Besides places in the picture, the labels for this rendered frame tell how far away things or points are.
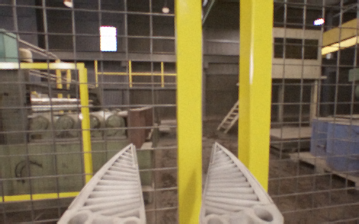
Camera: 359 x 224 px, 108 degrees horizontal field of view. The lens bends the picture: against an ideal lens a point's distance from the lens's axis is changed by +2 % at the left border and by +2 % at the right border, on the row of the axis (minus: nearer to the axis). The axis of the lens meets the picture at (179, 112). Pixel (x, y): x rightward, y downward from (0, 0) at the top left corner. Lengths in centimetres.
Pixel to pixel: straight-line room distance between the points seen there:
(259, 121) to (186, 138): 17
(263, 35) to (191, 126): 25
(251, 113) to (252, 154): 9
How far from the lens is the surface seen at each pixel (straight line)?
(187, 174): 31
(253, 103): 33
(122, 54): 1123
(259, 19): 38
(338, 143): 374
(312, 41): 1001
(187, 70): 28
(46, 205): 292
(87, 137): 178
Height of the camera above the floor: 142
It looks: 4 degrees down
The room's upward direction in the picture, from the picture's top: 1 degrees counter-clockwise
